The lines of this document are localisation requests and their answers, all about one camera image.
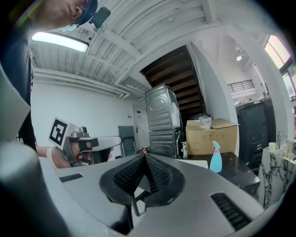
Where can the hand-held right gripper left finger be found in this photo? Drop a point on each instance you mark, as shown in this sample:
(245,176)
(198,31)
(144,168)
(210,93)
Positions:
(120,182)

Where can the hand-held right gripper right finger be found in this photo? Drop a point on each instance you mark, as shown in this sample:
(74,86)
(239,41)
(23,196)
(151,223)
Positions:
(166,182)

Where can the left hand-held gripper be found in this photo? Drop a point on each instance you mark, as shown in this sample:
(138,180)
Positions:
(69,134)

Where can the person's left forearm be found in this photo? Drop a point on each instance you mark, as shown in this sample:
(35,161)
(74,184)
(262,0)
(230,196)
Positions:
(42,152)

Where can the person's left hand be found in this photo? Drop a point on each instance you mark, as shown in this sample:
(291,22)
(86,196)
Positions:
(60,158)

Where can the grey folding chair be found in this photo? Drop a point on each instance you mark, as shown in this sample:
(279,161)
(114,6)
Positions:
(127,139)

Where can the white door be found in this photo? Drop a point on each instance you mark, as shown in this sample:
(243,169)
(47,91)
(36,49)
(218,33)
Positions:
(139,129)

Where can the white rectangular sink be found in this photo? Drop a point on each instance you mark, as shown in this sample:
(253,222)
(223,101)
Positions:
(194,163)

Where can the red fire extinguisher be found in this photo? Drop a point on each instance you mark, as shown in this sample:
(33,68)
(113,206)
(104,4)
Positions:
(144,151)

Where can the chrome faucet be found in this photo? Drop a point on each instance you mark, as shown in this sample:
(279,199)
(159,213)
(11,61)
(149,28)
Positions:
(183,148)

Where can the dark grey metal appliance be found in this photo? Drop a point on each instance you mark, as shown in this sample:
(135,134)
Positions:
(164,143)

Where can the silver metal appliance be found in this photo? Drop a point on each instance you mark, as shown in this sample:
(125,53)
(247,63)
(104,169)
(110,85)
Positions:
(159,108)

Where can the large cardboard box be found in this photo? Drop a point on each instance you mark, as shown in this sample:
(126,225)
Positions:
(208,139)

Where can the crumpled clear plastic wrap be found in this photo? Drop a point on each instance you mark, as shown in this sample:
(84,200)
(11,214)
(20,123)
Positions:
(205,122)

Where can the wooden staircase underside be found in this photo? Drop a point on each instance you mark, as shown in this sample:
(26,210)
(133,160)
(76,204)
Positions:
(178,76)

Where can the black cabinet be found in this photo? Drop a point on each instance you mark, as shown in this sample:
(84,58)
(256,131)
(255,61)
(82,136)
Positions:
(254,134)

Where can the person's black shirt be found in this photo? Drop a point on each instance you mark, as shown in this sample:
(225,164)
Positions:
(20,81)

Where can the white marble veined box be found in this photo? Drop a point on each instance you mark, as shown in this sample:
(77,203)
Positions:
(275,176)

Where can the long ceiling light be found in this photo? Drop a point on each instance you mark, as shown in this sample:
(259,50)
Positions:
(60,41)

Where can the white mug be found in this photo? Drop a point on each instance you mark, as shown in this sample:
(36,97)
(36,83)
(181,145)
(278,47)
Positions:
(273,147)

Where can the black balcony railing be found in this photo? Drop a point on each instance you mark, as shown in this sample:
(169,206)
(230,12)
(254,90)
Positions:
(240,86)

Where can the person's head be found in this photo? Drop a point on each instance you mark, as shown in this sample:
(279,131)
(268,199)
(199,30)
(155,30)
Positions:
(62,11)

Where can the round ceiling spot lamp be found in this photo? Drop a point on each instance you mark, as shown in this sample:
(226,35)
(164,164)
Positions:
(239,58)

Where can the black head-mounted camera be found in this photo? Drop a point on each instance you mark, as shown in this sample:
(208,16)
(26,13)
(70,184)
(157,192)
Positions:
(100,17)

